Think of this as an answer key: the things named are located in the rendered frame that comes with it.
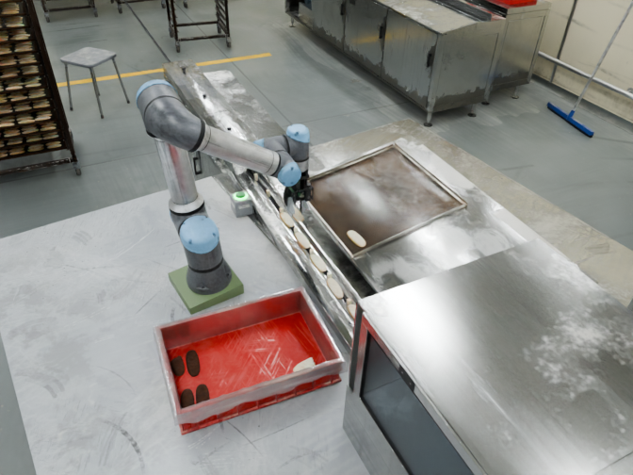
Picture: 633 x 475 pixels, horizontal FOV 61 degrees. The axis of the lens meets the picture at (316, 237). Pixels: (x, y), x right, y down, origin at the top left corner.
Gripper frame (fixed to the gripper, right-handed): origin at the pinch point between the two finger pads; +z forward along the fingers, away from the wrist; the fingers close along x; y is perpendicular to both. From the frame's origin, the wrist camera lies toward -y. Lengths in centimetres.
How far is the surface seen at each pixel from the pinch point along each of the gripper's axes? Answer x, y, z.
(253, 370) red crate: -37, 54, 11
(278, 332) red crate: -25, 43, 11
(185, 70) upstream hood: -1, -154, 3
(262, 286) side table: -22.3, 21.2, 11.7
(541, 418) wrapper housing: -6, 119, -37
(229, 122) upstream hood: 1, -82, 2
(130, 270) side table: -62, -5, 11
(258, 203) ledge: -7.4, -20.8, 7.8
